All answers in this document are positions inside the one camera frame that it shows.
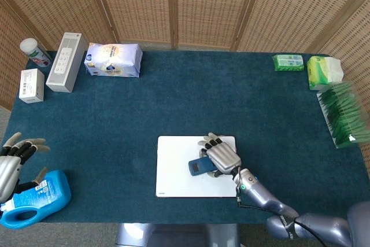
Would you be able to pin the green open tissue pack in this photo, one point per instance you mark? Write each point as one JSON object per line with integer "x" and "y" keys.
{"x": 319, "y": 72}

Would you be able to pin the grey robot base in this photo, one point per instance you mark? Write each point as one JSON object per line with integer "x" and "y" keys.
{"x": 176, "y": 235}

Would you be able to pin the white-lidded cylindrical canister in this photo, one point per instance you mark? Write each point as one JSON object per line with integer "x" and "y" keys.
{"x": 36, "y": 53}

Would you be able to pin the blue detergent bottle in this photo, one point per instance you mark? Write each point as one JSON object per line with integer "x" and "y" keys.
{"x": 49, "y": 198}

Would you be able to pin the blue whiteboard eraser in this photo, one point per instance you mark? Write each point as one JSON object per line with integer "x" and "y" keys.
{"x": 199, "y": 167}

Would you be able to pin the wicker folding screen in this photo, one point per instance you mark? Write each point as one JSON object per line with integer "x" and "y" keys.
{"x": 202, "y": 4}

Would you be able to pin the small white cardboard box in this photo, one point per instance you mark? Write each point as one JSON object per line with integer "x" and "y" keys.
{"x": 31, "y": 86}

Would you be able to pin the green wet wipes pack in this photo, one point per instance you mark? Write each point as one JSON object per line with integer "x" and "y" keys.
{"x": 288, "y": 62}

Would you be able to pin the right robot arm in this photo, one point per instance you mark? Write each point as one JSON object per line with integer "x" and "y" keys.
{"x": 260, "y": 195}

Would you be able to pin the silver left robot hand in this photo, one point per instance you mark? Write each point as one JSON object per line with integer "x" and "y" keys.
{"x": 8, "y": 171}

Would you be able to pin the white whiteboard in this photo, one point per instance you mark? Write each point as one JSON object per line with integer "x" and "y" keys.
{"x": 176, "y": 171}

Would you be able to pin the white and blue tissue pack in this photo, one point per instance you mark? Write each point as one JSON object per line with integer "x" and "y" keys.
{"x": 112, "y": 60}

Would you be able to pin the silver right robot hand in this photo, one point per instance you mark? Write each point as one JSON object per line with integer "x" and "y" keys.
{"x": 224, "y": 157}

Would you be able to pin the dark blue table cloth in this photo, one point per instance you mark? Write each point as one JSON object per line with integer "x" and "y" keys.
{"x": 185, "y": 105}

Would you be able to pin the long grey power strip box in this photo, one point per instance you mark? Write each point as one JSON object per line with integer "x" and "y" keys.
{"x": 63, "y": 64}

